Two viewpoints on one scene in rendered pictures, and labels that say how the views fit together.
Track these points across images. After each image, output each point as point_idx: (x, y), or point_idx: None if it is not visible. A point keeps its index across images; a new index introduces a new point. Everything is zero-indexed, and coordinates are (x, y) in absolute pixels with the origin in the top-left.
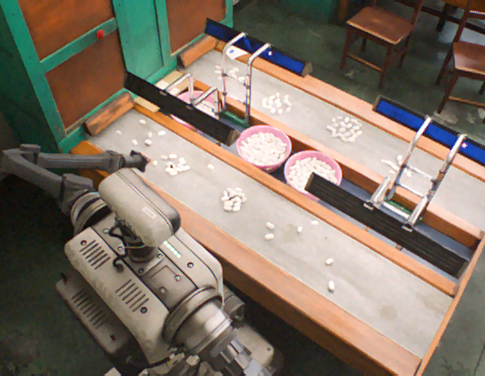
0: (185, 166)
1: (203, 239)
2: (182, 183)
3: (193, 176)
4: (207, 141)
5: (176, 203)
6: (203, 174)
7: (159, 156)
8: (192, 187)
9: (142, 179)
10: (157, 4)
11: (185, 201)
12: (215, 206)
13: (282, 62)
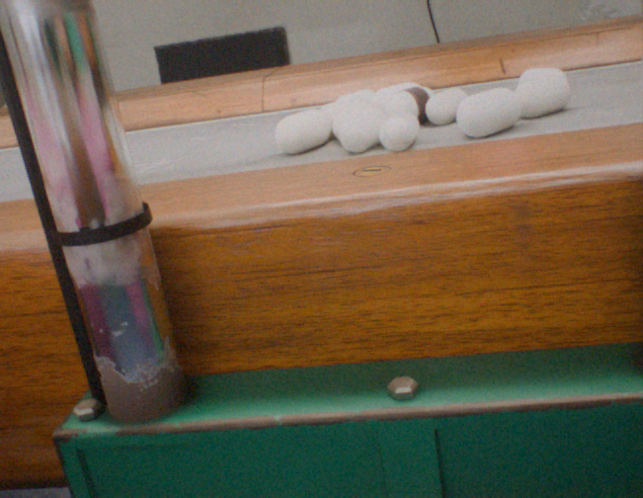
0: (299, 113)
1: (5, 109)
2: (259, 133)
3: (212, 158)
4: (277, 192)
5: (198, 87)
6: (146, 182)
7: (600, 108)
8: (177, 148)
9: (476, 56)
10: None
11: (175, 129)
12: None
13: None
